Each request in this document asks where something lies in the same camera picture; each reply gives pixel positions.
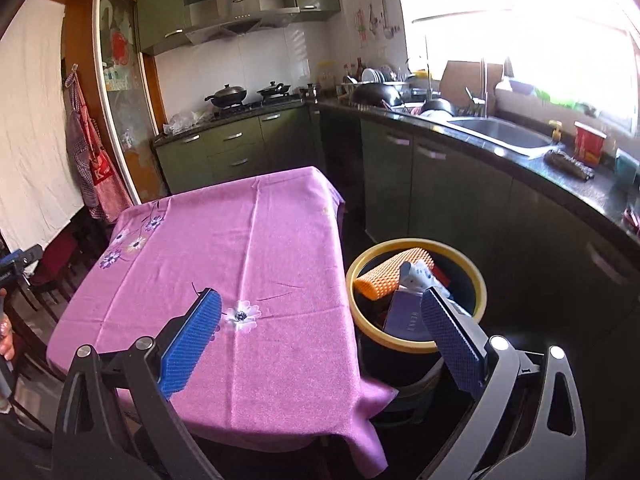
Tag blue cardboard box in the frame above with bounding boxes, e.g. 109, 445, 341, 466
383, 290, 432, 341

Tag yellow rimmed trash bin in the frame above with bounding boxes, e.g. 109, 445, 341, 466
346, 238, 487, 428

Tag black wok on counter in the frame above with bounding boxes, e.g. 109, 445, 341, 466
350, 82, 405, 107

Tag orange bumpy mat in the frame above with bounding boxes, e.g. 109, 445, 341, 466
354, 247, 435, 301

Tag green lower cabinets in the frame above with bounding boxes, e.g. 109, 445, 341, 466
154, 103, 639, 356

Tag white hanging cloth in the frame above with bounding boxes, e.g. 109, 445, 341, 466
0, 0, 84, 250

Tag red checkered apron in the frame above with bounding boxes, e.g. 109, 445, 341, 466
64, 64, 132, 224

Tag plastic bag on counter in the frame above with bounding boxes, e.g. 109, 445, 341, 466
163, 110, 214, 136

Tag steel faucet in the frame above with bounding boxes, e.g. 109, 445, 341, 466
463, 58, 490, 118

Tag black wok with lid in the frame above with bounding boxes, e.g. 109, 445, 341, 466
204, 84, 247, 108

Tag dark wooden chair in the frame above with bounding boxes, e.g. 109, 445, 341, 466
16, 228, 101, 324

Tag pink floral tablecloth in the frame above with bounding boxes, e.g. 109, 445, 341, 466
47, 167, 396, 479

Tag steel kitchen sink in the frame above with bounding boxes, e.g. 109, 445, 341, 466
448, 117, 553, 156

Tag small black pan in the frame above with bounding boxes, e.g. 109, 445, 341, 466
258, 80, 291, 100

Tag steel range hood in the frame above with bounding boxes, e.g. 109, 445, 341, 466
184, 0, 300, 46

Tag wooden cutting board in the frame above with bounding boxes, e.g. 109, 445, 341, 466
439, 61, 503, 115

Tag white blue tube pouch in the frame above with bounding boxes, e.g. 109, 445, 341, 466
399, 259, 452, 299

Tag red white carton box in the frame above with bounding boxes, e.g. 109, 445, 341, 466
433, 259, 458, 288

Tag red cup on counter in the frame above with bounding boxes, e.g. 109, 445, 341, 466
574, 122, 606, 167

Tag dish rack with plates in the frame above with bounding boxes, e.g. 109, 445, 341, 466
341, 65, 410, 93

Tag person's left hand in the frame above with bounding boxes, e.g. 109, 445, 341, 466
0, 311, 15, 362

